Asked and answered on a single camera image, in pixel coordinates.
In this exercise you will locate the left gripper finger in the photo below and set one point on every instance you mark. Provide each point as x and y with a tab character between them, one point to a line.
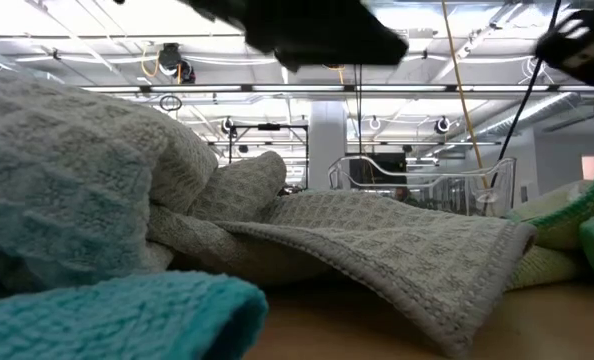
342	40

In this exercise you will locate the pale green microfiber towel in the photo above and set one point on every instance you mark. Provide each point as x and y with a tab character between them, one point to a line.
562	225

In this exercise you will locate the grey waffle-weave towel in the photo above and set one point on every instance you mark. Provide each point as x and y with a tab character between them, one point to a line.
377	240

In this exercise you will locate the turquoise microfiber towel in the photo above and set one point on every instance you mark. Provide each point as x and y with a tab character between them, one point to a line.
102	320

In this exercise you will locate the round black white reel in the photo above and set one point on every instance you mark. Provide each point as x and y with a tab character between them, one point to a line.
443	124
227	125
374	122

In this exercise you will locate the white building column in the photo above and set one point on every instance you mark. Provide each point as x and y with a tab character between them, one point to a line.
327	145

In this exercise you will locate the black monitor screen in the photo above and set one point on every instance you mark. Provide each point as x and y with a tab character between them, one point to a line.
387	167

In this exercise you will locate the clear plastic bin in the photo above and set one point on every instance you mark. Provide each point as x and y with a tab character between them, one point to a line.
457	197

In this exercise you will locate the pink wall panel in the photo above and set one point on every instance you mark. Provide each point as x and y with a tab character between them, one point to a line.
592	167

